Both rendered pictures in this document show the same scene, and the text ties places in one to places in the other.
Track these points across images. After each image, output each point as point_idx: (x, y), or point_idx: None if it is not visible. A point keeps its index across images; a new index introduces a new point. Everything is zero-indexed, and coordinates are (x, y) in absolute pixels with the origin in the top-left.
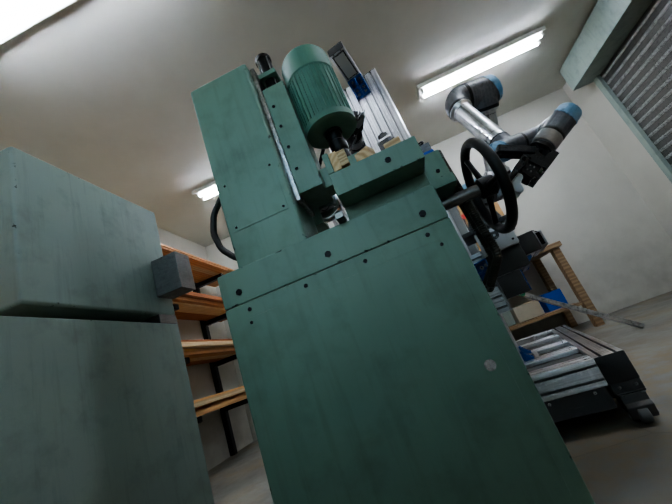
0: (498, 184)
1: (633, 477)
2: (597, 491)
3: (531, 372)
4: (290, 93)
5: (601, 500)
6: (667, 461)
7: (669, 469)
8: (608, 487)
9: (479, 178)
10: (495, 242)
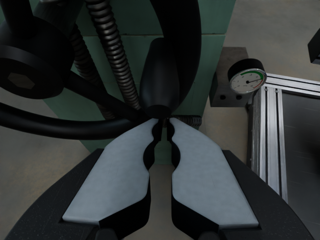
0: (9, 91)
1: (170, 205)
2: (167, 183)
3: (281, 192)
4: None
5: (158, 180)
6: (176, 231)
7: (167, 225)
8: (167, 189)
9: (0, 25)
10: (100, 112)
